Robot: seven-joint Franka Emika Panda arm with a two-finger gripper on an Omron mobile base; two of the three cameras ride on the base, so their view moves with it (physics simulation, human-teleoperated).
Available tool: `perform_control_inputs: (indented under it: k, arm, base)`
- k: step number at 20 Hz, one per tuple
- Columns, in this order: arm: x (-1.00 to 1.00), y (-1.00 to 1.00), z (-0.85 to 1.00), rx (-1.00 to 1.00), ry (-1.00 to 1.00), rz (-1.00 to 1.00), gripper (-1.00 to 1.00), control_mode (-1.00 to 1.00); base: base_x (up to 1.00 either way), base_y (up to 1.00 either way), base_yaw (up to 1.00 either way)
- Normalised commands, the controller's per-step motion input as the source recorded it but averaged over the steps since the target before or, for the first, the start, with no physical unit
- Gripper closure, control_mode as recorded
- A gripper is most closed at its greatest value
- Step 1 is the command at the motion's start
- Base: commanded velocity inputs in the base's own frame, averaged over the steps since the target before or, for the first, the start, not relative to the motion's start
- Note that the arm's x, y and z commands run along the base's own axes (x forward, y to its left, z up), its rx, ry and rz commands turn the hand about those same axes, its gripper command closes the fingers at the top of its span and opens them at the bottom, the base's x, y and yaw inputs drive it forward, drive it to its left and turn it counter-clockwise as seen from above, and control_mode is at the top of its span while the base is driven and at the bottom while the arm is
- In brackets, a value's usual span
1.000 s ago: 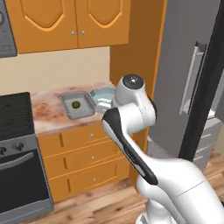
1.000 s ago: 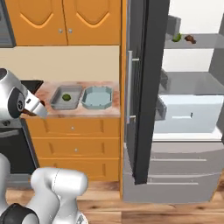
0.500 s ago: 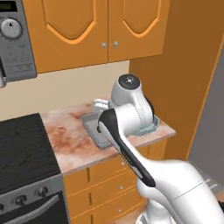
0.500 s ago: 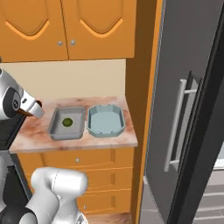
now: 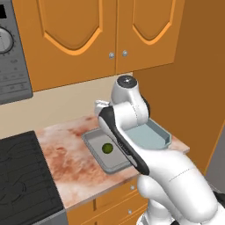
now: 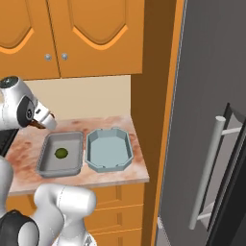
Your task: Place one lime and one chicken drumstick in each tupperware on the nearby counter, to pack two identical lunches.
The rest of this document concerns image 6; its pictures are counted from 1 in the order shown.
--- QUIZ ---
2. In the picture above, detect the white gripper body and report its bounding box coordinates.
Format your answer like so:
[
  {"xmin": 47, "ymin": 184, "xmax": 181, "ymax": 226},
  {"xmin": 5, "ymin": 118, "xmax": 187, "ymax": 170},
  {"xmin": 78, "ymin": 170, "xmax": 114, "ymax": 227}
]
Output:
[{"xmin": 37, "ymin": 104, "xmax": 59, "ymax": 131}]

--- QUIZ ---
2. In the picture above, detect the brown chicken drumstick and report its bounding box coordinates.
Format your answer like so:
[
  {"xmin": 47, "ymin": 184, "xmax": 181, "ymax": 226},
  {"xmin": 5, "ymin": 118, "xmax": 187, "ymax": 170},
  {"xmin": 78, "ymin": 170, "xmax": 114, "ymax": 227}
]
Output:
[{"xmin": 30, "ymin": 118, "xmax": 48, "ymax": 131}]

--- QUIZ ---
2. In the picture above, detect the green lime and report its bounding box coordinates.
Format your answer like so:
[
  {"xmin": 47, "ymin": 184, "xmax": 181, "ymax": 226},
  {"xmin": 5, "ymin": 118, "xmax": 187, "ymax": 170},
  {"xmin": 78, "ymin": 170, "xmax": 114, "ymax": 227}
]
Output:
[{"xmin": 54, "ymin": 147, "xmax": 69, "ymax": 160}]

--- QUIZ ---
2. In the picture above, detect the grey rectangular tupperware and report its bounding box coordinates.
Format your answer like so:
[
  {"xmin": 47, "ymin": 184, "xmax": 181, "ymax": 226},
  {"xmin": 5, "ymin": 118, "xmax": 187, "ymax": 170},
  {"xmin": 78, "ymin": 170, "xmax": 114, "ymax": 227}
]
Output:
[{"xmin": 35, "ymin": 130, "xmax": 86, "ymax": 179}]

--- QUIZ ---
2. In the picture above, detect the light blue octagonal tupperware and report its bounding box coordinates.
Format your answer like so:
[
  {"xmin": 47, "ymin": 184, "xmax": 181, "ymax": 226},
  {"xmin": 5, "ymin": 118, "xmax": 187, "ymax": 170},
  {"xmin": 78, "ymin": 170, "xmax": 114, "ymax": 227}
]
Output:
[{"xmin": 84, "ymin": 127, "xmax": 135, "ymax": 174}]

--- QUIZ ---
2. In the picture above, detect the black hob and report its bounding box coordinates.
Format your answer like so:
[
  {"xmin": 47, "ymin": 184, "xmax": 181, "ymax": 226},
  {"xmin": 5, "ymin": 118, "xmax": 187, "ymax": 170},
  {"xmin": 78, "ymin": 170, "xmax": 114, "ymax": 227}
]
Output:
[{"xmin": 0, "ymin": 128, "xmax": 19, "ymax": 158}]

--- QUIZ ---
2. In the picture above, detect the orange cupboard door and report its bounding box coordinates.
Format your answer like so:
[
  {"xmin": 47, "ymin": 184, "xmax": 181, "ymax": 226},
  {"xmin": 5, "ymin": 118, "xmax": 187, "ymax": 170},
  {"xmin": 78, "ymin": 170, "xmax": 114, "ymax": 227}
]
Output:
[
  {"xmin": 47, "ymin": 0, "xmax": 144, "ymax": 79},
  {"xmin": 0, "ymin": 0, "xmax": 62, "ymax": 82}
]

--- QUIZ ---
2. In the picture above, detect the brown tall cabinet panel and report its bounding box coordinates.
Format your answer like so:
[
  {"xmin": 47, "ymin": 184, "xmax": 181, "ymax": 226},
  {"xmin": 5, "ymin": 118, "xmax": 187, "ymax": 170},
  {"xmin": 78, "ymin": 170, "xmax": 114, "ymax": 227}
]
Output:
[{"xmin": 130, "ymin": 0, "xmax": 178, "ymax": 246}]

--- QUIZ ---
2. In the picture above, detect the orange drawer front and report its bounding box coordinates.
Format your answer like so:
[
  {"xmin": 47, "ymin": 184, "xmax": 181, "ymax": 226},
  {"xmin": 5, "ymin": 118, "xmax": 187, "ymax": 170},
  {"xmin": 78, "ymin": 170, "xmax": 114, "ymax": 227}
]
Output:
[
  {"xmin": 90, "ymin": 228, "xmax": 144, "ymax": 246},
  {"xmin": 86, "ymin": 183, "xmax": 146, "ymax": 209},
  {"xmin": 84, "ymin": 205, "xmax": 145, "ymax": 233}
]

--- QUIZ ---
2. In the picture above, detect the black fridge door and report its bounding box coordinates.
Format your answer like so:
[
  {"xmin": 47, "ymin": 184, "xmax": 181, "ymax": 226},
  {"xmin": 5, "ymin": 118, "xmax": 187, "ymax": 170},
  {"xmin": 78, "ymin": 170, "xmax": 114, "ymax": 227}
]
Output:
[{"xmin": 205, "ymin": 102, "xmax": 246, "ymax": 246}]

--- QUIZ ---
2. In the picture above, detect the grey fridge door handle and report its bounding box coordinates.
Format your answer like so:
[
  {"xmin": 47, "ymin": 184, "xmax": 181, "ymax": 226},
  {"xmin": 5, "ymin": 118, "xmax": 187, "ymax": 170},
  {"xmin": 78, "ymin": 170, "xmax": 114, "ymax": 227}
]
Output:
[{"xmin": 187, "ymin": 115, "xmax": 243, "ymax": 231}]

